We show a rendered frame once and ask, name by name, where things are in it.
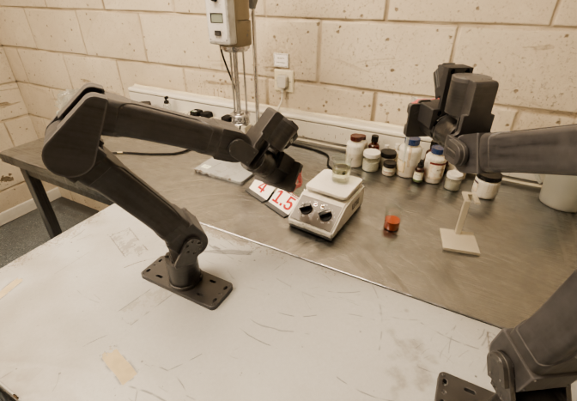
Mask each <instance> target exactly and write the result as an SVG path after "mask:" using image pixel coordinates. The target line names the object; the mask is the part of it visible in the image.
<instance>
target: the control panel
mask: <svg viewBox="0 0 577 401"><path fill-rule="evenodd" d="M309 203H310V204H311V205H312V207H313V210H312V211H311V213H309V214H307V215H304V214H302V213H301V211H300V209H299V206H301V205H303V204H309ZM314 204H317V205H316V206H315V205H314ZM322 205H324V208H321V206H322ZM322 210H330V211H331V213H332V217H331V219H330V220H329V221H327V222H323V221H321V220H320V218H319V212H321V211H322ZM341 210H342V207H339V206H336V205H334V204H329V203H327V202H324V201H321V200H318V199H316V198H313V197H309V196H306V195H303V194H302V196H301V199H300V200H299V202H298V204H297V205H296V207H295V209H294V211H293V213H292V214H291V216H290V217H291V218H294V219H296V220H298V221H301V222H304V223H307V224H310V225H312V226H314V227H317V228H321V229H324V230H325V231H328V232H330V231H331V230H332V228H333V226H334V224H335V222H336V220H337V218H338V216H339V214H340V212H341Z"/></svg>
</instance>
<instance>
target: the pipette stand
mask: <svg viewBox="0 0 577 401"><path fill-rule="evenodd" d="M462 195H463V198H464V202H463V205H462V208H461V211H460V214H459V218H458V222H457V225H456V228H455V230H452V229H446V228H440V238H441V243H442V247H443V250H445V251H451V252H461V253H467V254H472V255H478V256H480V251H479V248H478V245H477V241H476V238H475V235H474V233H471V232H465V231H461V230H462V227H463V225H464V222H465V218H466V214H467V211H468V209H469V206H470V203H471V198H473V201H474V203H475V204H480V201H479V198H478V196H477V194H476V193H475V192H467V191H462Z"/></svg>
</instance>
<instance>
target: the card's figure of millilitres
mask: <svg viewBox="0 0 577 401"><path fill-rule="evenodd" d="M271 201H272V202H273V203H275V204H277V205H278V206H280V207H281V208H283V209H284V210H286V211H287V212H288V213H289V212H290V211H291V209H292V208H293V207H294V205H295V203H296V202H297V201H298V199H297V198H295V197H293V196H291V195H290V194H288V193H287V192H285V191H284V190H281V189H278V190H277V191H276V193H275V194H274V196H273V197H272V198H271Z"/></svg>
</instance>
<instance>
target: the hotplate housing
mask: <svg viewBox="0 0 577 401"><path fill-rule="evenodd" d="M364 188H365V186H364V185H362V184H360V185H359V187H358V188H357V189H356V190H355V191H354V192H353V193H352V194H351V195H350V196H349V198H348V199H346V200H341V199H338V198H335V197H331V196H328V195H325V194H322V193H319V192H316V191H312V190H309V189H306V190H305V191H304V192H302V194H303V195H306V196H309V197H313V198H316V199H318V200H321V201H324V202H327V203H329V204H334V205H336V206H339V207H342V210H341V212H340V214H339V216H338V218H337V220H336V222H335V224H334V226H333V228H332V230H331V231H330V232H328V231H325V230H324V229H321V228H317V227H314V226H312V225H310V224H307V223H304V222H301V221H298V220H296V219H294V218H291V217H290V216H291V214H292V213H293V211H294V209H295V207H296V205H297V204H298V202H299V200H300V199H301V196H302V194H301V195H300V197H299V199H298V201H297V202H296V204H295V206H294V208H293V209H292V211H291V213H290V215H289V216H288V222H289V225H290V226H293V227H295V228H299V229H301V230H304V231H306V232H308V233H310V234H315V235H317V236H319V237H321V238H324V239H327V240H330V241H332V240H333V238H334V237H335V236H336V235H337V233H338V232H339V231H340V230H341V228H342V227H343V226H344V225H345V223H346V222H347V221H348V220H349V219H350V217H351V216H352V215H354V213H355V212H356V211H357V210H358V208H359V207H360V206H361V204H362V201H363V194H364Z"/></svg>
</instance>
